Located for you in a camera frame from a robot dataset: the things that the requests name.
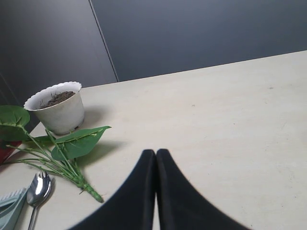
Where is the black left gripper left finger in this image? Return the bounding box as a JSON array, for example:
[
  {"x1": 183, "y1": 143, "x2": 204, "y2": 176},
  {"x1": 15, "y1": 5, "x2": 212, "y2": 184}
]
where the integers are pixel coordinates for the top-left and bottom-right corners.
[{"x1": 71, "y1": 149, "x2": 156, "y2": 230}]

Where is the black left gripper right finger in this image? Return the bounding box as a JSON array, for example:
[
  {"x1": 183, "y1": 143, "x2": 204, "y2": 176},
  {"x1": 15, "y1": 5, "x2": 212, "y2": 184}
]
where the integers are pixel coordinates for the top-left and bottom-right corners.
[{"x1": 156, "y1": 149, "x2": 247, "y2": 230}]

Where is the green artificial leaf branch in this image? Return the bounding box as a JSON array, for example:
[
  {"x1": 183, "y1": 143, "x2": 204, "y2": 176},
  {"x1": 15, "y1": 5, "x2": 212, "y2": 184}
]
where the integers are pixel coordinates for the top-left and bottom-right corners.
[{"x1": 0, "y1": 105, "x2": 109, "y2": 203}]

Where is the metal spork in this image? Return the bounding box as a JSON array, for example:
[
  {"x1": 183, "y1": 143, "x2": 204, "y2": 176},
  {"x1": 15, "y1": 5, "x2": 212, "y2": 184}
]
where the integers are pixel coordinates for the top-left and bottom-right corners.
[{"x1": 26, "y1": 171, "x2": 51, "y2": 230}]

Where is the light blue plastic fork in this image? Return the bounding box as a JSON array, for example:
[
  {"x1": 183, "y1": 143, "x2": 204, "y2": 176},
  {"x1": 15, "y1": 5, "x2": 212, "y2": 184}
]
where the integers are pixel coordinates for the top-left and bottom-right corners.
[{"x1": 0, "y1": 188, "x2": 27, "y2": 230}]

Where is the white plastic flower pot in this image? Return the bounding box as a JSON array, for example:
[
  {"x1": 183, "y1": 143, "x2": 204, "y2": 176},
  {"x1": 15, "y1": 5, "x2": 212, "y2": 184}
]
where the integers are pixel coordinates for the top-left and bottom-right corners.
[{"x1": 24, "y1": 81, "x2": 85, "y2": 135}]

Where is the red object at edge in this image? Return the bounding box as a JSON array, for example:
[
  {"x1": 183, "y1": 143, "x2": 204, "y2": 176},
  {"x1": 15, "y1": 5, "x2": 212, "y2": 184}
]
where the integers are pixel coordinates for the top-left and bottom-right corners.
[{"x1": 0, "y1": 140, "x2": 22, "y2": 164}]

